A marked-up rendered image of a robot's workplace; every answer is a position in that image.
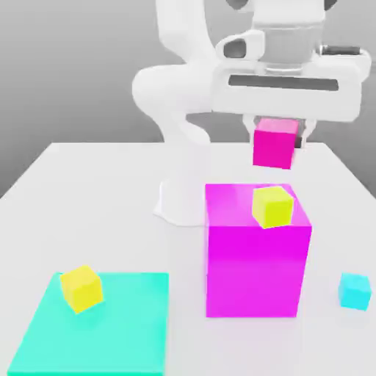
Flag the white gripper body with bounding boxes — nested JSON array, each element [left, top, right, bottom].
[[210, 51, 372, 123]]

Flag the small pink cube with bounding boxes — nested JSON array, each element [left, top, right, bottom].
[[252, 117, 300, 170]]

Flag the small yellow-green cube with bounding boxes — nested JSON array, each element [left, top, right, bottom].
[[251, 185, 294, 230]]

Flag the small cyan cube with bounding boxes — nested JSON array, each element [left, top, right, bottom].
[[337, 272, 372, 311]]

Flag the small yellow cube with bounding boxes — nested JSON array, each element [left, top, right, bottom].
[[59, 264, 104, 314]]

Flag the large magenta box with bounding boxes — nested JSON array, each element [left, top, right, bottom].
[[204, 183, 313, 319]]

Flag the large turquoise box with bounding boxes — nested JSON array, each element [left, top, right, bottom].
[[7, 272, 170, 376]]

